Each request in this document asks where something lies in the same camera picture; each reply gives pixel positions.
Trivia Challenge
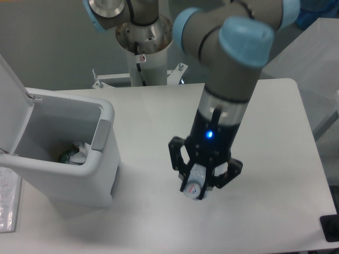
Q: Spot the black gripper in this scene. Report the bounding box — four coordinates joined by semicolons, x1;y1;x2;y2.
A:
168;111;243;200

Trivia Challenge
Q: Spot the clear plastic water bottle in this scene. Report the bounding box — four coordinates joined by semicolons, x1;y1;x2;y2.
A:
181;164;228;201

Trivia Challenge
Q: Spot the clear plastic bag trash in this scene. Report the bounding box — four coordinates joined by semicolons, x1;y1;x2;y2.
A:
69;142;91;165

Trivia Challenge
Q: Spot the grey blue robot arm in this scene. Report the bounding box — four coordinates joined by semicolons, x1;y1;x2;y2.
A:
83;1;300;200

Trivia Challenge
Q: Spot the green trash inside can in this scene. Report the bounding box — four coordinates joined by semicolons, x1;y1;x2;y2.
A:
58;149;71;164

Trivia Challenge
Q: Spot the white trash can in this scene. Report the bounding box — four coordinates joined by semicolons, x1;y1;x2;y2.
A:
1;59;120;207

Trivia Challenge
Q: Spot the black device at table edge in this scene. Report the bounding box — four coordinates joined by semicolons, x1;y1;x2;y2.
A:
320;214;338;242

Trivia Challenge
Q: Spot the white covered side table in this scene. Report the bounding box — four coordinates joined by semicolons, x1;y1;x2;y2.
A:
262;18;338;129

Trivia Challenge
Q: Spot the laminated paper sheet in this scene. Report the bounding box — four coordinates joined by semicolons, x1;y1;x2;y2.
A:
1;167;22;233

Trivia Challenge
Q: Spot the blue object in background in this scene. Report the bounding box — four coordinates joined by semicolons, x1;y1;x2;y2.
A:
296;8;338;30

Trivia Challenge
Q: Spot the white pedestal base bracket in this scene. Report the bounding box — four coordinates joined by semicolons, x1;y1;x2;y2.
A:
92;62;189;89

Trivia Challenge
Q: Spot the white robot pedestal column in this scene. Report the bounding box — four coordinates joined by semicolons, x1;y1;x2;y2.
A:
115;14;173;86

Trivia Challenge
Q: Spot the black cable on pedestal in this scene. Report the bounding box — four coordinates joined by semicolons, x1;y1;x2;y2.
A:
133;41;147;86

